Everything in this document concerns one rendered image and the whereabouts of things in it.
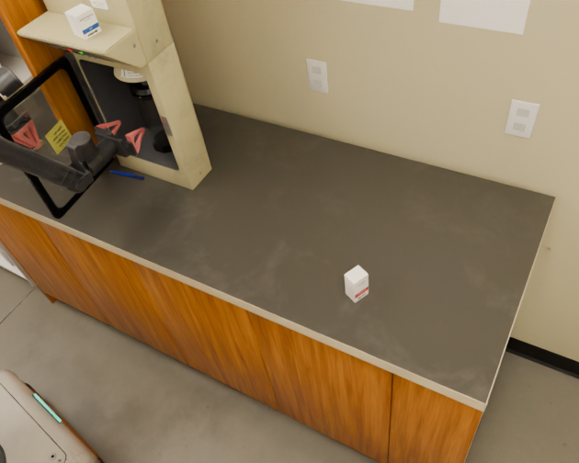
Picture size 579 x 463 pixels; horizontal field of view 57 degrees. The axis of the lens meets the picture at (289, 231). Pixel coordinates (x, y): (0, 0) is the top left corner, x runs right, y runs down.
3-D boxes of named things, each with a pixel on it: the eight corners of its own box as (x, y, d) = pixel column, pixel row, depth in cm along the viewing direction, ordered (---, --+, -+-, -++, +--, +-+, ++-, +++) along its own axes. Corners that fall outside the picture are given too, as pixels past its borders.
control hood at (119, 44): (62, 43, 155) (47, 10, 147) (148, 63, 142) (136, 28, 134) (33, 64, 149) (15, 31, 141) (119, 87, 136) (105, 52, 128)
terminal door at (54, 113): (115, 158, 185) (65, 53, 155) (57, 221, 168) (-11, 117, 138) (113, 158, 185) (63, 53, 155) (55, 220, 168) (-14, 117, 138)
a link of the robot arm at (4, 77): (-42, 74, 150) (-47, 74, 142) (-9, 49, 151) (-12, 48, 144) (-7, 108, 155) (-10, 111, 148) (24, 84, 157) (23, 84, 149)
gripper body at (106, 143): (97, 129, 160) (81, 144, 157) (123, 137, 156) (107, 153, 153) (106, 145, 165) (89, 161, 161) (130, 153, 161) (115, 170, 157)
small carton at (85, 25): (90, 26, 138) (81, 3, 134) (101, 30, 136) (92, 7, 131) (74, 35, 136) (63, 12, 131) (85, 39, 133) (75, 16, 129)
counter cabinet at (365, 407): (134, 212, 309) (68, 76, 241) (500, 353, 227) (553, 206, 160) (51, 302, 273) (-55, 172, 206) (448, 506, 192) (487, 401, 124)
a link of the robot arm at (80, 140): (59, 180, 155) (79, 192, 151) (42, 152, 145) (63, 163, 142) (90, 155, 160) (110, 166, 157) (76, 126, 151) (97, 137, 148)
